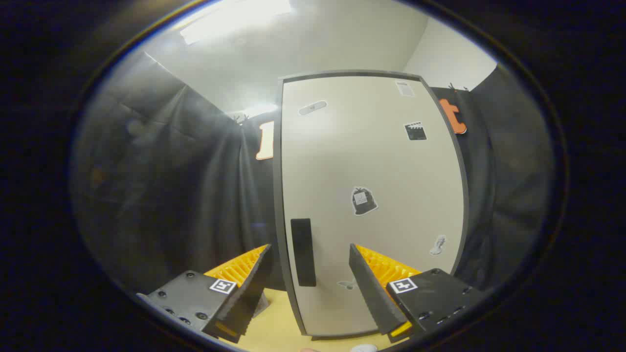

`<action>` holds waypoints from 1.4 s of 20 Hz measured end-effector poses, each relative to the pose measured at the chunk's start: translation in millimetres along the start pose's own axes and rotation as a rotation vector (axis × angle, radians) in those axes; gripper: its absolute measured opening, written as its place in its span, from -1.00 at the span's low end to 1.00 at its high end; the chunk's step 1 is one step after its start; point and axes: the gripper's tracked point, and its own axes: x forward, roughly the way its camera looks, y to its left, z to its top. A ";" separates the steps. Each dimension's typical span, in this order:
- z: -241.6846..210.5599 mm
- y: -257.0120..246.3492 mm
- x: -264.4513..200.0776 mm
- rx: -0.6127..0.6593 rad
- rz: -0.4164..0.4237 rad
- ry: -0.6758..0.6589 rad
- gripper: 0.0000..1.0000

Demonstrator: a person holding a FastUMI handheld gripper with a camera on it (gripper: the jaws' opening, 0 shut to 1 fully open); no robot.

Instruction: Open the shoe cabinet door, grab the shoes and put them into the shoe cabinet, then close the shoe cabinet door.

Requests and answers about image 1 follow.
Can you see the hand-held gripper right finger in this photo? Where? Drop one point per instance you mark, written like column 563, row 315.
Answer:
column 369, row 288

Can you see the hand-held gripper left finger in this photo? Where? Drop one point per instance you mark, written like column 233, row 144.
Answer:
column 254, row 288

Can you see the grey shoe cabinet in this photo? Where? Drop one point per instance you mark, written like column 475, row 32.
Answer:
column 278, row 195

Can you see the white shoe cabinet door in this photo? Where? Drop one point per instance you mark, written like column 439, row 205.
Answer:
column 332, row 171

